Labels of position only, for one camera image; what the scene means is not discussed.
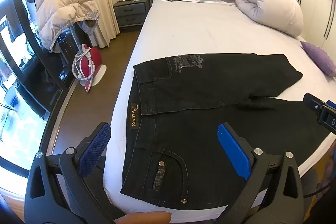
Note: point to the bed with white sheet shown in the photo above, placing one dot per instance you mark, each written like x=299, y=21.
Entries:
x=197, y=29

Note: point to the black denim pants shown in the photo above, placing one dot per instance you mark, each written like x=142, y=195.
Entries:
x=210, y=108

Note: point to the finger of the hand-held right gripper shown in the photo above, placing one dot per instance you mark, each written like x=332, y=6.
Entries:
x=313, y=102

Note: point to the large glass window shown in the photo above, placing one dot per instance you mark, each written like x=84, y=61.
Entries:
x=23, y=56

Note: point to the red round appliance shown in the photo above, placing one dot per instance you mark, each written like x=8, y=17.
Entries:
x=92, y=61

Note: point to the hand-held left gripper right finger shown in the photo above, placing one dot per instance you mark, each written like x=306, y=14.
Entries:
x=232, y=148

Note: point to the rolled white duvet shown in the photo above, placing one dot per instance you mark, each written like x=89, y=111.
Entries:
x=270, y=3

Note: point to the person's left hand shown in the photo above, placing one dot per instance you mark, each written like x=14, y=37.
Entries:
x=147, y=218

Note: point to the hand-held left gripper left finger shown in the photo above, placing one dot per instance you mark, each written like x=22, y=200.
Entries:
x=94, y=146

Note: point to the black stand under jacket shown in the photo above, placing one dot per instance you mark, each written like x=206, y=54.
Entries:
x=69, y=43

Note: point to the beige puffer jacket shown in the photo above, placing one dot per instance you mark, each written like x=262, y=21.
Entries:
x=63, y=6

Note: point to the purple cushion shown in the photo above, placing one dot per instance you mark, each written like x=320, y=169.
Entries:
x=319, y=57

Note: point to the grey nightstand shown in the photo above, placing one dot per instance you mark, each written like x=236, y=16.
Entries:
x=130, y=12

